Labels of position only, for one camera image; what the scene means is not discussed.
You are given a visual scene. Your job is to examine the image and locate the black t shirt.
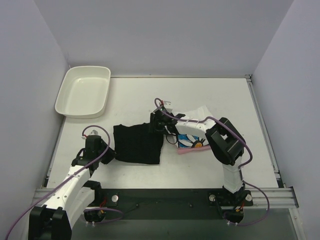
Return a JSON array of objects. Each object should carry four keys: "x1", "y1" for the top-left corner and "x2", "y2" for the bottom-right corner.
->
[{"x1": 113, "y1": 123, "x2": 164, "y2": 165}]

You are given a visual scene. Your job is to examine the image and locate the white daisy print t shirt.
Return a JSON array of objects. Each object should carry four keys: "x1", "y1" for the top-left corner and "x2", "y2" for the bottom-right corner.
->
[{"x1": 176, "y1": 105, "x2": 213, "y2": 150}]

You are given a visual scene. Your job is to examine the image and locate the white plastic bin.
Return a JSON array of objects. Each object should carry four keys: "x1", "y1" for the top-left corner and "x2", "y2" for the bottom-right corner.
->
[{"x1": 54, "y1": 65, "x2": 111, "y2": 119}]

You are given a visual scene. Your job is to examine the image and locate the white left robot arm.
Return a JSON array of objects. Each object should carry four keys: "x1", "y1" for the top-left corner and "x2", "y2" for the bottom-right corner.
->
[{"x1": 27, "y1": 135, "x2": 115, "y2": 240}]

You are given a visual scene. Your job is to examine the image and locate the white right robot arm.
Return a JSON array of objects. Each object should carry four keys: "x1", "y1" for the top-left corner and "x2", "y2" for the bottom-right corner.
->
[{"x1": 149, "y1": 106, "x2": 248, "y2": 194}]

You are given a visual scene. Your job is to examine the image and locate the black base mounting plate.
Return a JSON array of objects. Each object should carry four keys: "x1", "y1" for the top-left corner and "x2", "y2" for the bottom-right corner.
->
[{"x1": 82, "y1": 188, "x2": 253, "y2": 223}]

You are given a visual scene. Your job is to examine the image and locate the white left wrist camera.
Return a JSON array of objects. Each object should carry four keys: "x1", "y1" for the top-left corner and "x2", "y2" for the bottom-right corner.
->
[{"x1": 81, "y1": 130, "x2": 99, "y2": 139}]

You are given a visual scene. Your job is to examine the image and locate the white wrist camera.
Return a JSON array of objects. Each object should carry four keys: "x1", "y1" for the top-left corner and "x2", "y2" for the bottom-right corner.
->
[
  {"x1": 162, "y1": 101, "x2": 173, "y2": 113},
  {"x1": 81, "y1": 130, "x2": 99, "y2": 139}
]

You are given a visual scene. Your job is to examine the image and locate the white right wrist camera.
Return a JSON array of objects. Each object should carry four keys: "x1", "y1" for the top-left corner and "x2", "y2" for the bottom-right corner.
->
[{"x1": 162, "y1": 101, "x2": 173, "y2": 113}]

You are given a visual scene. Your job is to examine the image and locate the aluminium front rail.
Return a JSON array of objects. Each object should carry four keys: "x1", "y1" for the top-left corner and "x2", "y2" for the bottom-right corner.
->
[{"x1": 32, "y1": 186, "x2": 300, "y2": 210}]

